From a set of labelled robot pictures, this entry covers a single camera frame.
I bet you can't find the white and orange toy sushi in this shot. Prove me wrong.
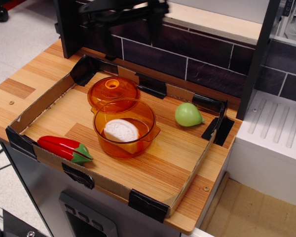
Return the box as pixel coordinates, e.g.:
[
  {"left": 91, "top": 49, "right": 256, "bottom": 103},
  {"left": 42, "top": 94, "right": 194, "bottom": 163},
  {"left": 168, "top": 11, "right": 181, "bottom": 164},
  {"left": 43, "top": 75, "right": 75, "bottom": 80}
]
[{"left": 104, "top": 119, "right": 141, "bottom": 154}]

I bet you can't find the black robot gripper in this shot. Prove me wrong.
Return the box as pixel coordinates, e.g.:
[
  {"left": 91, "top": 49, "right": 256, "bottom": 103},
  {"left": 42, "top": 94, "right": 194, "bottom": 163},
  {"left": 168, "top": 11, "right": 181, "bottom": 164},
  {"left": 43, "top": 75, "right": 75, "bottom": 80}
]
[{"left": 78, "top": 0, "right": 169, "bottom": 59}]

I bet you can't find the red toy chili pepper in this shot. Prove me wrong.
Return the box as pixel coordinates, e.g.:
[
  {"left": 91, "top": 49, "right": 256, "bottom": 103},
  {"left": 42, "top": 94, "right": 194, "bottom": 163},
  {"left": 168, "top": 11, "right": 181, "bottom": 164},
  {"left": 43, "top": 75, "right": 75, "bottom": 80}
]
[{"left": 37, "top": 136, "right": 93, "bottom": 165}]

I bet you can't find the cardboard fence with black tape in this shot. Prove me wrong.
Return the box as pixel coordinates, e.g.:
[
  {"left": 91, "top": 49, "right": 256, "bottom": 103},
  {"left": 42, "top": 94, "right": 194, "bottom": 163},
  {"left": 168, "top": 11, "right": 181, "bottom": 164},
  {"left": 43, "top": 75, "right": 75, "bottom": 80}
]
[{"left": 6, "top": 55, "right": 241, "bottom": 232}]

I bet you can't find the black caster wheel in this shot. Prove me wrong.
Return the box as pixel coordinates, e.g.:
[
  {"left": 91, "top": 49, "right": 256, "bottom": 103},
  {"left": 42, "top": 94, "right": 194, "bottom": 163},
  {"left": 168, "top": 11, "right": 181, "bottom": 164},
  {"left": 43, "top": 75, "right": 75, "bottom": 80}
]
[{"left": 0, "top": 6, "right": 9, "bottom": 22}]

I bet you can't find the green toy pear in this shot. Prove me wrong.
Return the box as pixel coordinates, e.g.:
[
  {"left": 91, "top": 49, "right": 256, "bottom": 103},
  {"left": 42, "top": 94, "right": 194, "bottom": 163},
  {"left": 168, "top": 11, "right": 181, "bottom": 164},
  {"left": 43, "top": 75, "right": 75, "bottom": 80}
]
[{"left": 175, "top": 103, "right": 205, "bottom": 127}]

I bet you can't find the white dish drainer sink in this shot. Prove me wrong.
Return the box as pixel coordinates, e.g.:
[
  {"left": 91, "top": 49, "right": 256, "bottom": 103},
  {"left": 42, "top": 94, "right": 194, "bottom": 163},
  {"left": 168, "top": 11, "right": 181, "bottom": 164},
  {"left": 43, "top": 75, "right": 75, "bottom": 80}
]
[{"left": 227, "top": 91, "right": 296, "bottom": 205}]

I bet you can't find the grey oven control panel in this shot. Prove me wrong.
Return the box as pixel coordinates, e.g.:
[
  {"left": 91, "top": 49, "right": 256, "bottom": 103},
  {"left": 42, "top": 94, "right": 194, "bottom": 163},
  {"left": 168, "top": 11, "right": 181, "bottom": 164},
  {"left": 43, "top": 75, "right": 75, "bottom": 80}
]
[{"left": 59, "top": 192, "right": 118, "bottom": 237}]

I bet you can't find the orange transparent pot lid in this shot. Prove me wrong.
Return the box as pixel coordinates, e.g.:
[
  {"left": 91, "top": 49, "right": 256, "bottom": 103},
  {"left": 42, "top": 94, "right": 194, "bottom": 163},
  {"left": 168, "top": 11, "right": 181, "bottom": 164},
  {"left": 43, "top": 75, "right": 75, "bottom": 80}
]
[{"left": 87, "top": 77, "right": 140, "bottom": 114}]

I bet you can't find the orange transparent plastic pot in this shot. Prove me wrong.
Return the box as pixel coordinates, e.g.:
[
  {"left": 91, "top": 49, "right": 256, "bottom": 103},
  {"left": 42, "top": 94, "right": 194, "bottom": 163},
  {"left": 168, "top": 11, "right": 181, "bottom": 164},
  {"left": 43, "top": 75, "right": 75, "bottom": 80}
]
[{"left": 91, "top": 98, "right": 160, "bottom": 158}]

